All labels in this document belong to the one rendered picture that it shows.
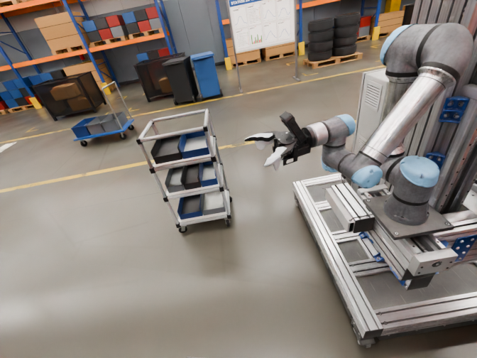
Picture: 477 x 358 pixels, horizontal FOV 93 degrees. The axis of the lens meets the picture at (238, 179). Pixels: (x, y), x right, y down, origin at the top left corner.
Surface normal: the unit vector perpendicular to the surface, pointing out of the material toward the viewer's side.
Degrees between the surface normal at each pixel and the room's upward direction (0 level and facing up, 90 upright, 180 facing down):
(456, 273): 0
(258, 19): 90
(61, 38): 90
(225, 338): 0
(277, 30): 90
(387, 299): 0
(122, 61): 90
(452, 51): 49
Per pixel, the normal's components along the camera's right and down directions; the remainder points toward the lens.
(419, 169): -0.12, -0.72
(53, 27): 0.10, 0.57
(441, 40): -0.78, -0.15
